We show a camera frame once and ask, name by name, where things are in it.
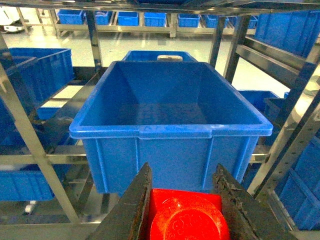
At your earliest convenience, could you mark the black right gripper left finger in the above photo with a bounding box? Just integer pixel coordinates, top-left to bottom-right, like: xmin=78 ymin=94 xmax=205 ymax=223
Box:
xmin=87 ymin=162 xmax=152 ymax=240

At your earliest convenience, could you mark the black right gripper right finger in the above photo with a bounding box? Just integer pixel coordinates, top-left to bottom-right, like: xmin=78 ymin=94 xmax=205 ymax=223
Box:
xmin=212 ymin=164 xmax=296 ymax=240

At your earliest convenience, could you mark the red one-stud toy block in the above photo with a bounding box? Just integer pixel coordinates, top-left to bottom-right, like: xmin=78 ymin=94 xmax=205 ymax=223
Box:
xmin=144 ymin=188 xmax=231 ymax=240

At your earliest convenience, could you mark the blue bin lower right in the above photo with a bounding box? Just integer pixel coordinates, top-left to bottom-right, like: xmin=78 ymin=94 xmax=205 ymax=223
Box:
xmin=275 ymin=137 xmax=320 ymax=231

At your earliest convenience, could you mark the blue bin lower left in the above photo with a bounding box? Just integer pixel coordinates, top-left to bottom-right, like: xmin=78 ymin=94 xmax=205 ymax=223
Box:
xmin=0 ymin=170 xmax=55 ymax=202

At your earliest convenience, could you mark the large blue plastic bin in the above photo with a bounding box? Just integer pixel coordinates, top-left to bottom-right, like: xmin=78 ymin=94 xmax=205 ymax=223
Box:
xmin=69 ymin=61 xmax=273 ymax=194

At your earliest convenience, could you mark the blue bin behind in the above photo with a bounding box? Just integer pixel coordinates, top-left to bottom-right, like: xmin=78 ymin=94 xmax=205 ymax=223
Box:
xmin=122 ymin=50 xmax=197 ymax=62

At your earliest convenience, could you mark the blue bin left shelf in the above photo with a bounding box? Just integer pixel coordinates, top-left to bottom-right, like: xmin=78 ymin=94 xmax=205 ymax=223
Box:
xmin=0 ymin=47 xmax=75 ymax=114

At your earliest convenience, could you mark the blue bin shelf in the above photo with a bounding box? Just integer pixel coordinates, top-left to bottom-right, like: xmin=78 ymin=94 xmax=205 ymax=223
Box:
xmin=254 ymin=10 xmax=320 ymax=58
xmin=0 ymin=47 xmax=75 ymax=114

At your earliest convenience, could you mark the blue bin upper right shelf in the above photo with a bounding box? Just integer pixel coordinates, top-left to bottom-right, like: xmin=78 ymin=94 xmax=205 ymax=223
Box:
xmin=254 ymin=10 xmax=320 ymax=58

